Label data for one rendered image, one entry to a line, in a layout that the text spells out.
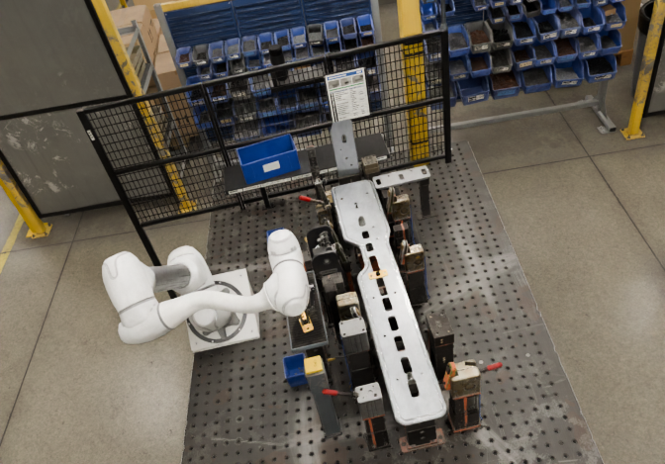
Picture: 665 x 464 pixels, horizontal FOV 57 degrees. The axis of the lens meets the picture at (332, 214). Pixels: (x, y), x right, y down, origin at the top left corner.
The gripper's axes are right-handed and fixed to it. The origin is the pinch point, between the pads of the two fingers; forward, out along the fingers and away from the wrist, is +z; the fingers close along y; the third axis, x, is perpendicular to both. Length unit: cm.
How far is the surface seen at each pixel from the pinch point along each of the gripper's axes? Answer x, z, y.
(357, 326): -2.4, 14.5, 18.4
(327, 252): 32.9, 6.5, 19.5
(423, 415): -40, 26, 27
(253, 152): 132, 14, 10
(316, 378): -17.7, 13.5, -3.5
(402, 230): 50, 27, 60
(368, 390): -26.3, 19.6, 12.6
